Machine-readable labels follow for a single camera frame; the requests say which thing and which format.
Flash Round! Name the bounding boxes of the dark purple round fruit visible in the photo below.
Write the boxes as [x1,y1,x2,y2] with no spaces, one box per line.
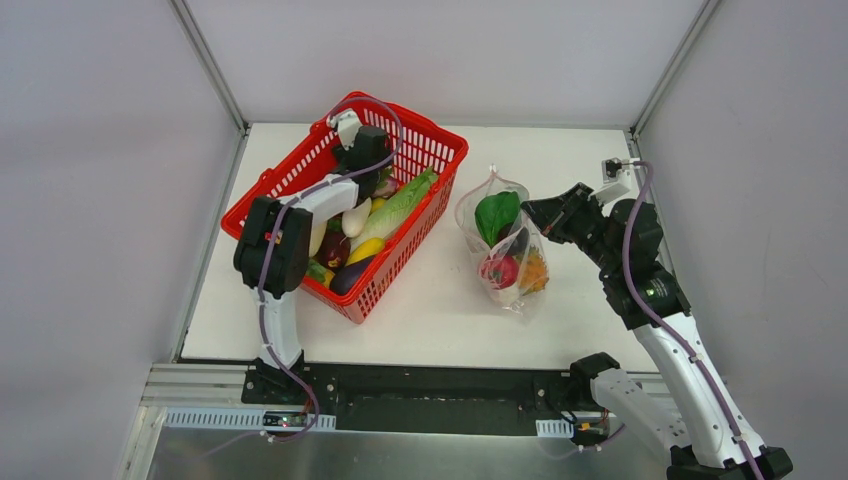
[498,225,529,256]

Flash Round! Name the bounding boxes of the green leafy bok choy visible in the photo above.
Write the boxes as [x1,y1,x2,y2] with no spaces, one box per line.
[474,191,521,247]

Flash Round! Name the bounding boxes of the clear zip top bag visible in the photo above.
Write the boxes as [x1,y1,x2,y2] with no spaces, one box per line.
[454,165,550,318]

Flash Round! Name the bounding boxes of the red plastic shopping basket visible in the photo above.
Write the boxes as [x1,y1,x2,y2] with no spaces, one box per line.
[220,91,469,324]

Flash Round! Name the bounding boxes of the yellow mango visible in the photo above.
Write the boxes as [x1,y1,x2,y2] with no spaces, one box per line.
[346,237,385,266]

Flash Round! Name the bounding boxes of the toy pineapple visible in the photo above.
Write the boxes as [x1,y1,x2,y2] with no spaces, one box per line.
[519,248,549,295]

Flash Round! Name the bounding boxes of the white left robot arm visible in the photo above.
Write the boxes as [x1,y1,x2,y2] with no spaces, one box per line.
[233,126,397,405]

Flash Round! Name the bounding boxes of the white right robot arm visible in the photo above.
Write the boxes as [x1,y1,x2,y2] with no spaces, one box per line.
[521,183,794,479]

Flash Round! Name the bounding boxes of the purple onion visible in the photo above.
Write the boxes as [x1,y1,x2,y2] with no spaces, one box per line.
[372,177,400,199]

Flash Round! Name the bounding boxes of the white chinese cabbage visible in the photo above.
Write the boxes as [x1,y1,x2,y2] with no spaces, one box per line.
[351,167,438,250]

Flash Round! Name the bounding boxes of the small white radish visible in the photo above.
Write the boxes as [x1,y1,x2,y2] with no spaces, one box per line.
[341,198,372,239]

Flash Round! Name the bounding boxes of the dark red round fruit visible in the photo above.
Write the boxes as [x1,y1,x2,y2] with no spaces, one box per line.
[315,231,351,271]

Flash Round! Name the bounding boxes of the purple eggplant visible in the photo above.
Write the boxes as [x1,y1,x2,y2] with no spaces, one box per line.
[329,255,376,296]

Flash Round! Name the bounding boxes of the green parsley sprig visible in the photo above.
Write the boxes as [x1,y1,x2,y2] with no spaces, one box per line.
[306,258,335,288]

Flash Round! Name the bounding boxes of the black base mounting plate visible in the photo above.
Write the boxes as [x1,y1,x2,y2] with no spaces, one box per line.
[241,359,611,440]

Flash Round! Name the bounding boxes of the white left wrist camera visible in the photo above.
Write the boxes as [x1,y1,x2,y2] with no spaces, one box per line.
[326,108,363,150]

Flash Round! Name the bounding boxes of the aluminium frame rail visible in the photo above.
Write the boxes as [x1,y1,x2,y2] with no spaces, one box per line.
[139,362,740,422]

